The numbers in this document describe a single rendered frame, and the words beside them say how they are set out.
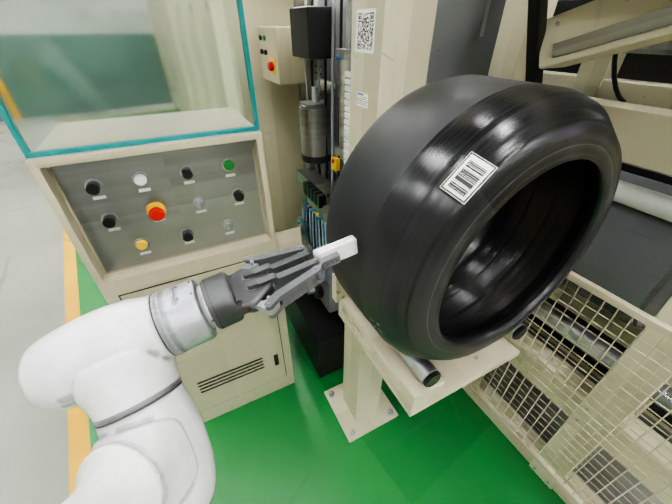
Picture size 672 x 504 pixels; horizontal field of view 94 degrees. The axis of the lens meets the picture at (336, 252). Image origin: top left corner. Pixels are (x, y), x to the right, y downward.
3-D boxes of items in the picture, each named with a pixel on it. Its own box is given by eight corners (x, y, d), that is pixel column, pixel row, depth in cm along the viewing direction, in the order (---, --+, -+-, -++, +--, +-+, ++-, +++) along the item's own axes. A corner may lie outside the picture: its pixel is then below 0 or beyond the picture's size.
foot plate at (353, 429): (323, 392, 161) (323, 390, 159) (368, 371, 171) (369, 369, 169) (349, 443, 141) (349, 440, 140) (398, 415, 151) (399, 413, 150)
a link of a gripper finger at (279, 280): (244, 281, 44) (247, 287, 43) (317, 252, 47) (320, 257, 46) (252, 300, 47) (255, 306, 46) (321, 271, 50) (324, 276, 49)
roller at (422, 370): (360, 276, 93) (358, 288, 95) (347, 279, 91) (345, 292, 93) (444, 370, 67) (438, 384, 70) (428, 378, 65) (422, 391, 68)
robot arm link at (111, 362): (160, 288, 48) (194, 368, 48) (43, 334, 43) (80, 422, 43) (136, 288, 37) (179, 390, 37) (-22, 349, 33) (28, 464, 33)
